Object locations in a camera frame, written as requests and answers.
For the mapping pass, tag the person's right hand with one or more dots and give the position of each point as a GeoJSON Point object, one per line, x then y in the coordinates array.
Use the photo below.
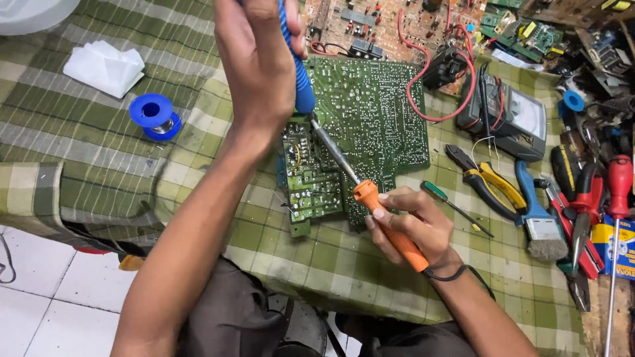
{"type": "Point", "coordinates": [426, 233]}

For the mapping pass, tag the person's left hand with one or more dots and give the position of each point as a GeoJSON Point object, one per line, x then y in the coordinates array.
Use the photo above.
{"type": "Point", "coordinates": [258, 74]}

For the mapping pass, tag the person's left fingers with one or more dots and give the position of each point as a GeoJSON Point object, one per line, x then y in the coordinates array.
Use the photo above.
{"type": "Point", "coordinates": [296, 27]}

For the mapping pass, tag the blue desoldering pump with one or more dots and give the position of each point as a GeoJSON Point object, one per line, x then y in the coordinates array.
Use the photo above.
{"type": "Point", "coordinates": [303, 89]}

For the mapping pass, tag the orange soldering iron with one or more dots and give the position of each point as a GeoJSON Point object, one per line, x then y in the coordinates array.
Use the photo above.
{"type": "Point", "coordinates": [367, 194]}

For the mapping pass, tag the brown circuit board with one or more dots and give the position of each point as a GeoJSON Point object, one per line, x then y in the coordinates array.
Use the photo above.
{"type": "Point", "coordinates": [387, 29]}

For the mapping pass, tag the green circuit board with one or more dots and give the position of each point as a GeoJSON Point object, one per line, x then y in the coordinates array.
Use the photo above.
{"type": "Point", "coordinates": [367, 109]}

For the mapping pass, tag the black flyback transformer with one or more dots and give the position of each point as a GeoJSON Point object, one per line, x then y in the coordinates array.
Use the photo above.
{"type": "Point", "coordinates": [446, 69]}

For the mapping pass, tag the white folded tissue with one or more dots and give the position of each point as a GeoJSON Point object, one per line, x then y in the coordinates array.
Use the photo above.
{"type": "Point", "coordinates": [104, 67]}

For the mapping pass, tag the green plaid cloth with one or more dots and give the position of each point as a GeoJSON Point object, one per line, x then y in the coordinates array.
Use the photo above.
{"type": "Point", "coordinates": [99, 148]}

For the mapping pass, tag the grey analog multimeter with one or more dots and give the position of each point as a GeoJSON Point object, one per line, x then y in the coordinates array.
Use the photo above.
{"type": "Point", "coordinates": [521, 119]}

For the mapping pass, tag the yellow black pliers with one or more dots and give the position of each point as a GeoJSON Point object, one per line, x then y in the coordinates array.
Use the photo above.
{"type": "Point", "coordinates": [496, 181]}

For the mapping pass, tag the white plastic container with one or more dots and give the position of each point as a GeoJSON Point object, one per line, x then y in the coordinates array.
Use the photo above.
{"type": "Point", "coordinates": [34, 14]}

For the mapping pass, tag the small blue spool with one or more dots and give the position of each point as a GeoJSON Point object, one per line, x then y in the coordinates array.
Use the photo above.
{"type": "Point", "coordinates": [574, 101]}

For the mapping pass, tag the yellow object under table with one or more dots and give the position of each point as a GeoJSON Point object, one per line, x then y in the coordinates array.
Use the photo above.
{"type": "Point", "coordinates": [131, 263]}

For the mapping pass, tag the black stool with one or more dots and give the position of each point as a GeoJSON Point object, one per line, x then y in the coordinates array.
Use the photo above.
{"type": "Point", "coordinates": [303, 322]}

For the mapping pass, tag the person's grey trousers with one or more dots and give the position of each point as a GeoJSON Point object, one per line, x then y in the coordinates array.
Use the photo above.
{"type": "Point", "coordinates": [233, 317]}

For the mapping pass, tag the heap of electronic parts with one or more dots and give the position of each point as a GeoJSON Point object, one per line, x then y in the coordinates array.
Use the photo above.
{"type": "Point", "coordinates": [595, 44]}

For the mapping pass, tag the red object under table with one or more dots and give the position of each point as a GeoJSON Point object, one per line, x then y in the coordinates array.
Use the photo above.
{"type": "Point", "coordinates": [92, 251]}

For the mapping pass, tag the blue yellow cardboard box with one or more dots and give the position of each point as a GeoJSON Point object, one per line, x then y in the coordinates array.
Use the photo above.
{"type": "Point", "coordinates": [627, 248]}

